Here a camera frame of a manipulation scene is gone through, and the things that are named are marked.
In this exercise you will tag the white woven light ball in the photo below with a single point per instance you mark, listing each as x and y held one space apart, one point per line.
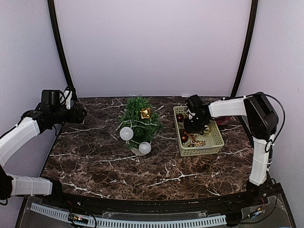
126 133
145 148

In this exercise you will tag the white slotted cable duct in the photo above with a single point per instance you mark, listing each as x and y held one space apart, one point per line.
117 220

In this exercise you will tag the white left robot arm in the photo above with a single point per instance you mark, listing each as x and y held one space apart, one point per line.
32 124

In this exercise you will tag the left black frame post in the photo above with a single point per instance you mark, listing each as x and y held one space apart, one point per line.
60 49

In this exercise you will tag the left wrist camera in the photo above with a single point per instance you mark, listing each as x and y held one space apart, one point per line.
55 99

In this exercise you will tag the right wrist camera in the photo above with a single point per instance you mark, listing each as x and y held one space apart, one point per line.
194 105

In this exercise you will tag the black front table rail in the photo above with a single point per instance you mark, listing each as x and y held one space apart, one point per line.
228 203

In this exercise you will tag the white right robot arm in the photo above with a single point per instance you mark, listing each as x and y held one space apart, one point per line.
262 121

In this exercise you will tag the pale green perforated basket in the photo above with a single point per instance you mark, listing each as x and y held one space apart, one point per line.
207 142

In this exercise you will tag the small green christmas tree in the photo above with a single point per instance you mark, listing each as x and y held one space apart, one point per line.
144 129

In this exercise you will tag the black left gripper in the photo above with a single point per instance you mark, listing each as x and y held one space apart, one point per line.
79 114

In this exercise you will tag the gold gift box ornament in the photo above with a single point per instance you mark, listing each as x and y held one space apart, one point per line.
146 113

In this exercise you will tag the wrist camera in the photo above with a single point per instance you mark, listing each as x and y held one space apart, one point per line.
194 105
55 99

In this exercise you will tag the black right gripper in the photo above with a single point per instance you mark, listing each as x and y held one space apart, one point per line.
196 124

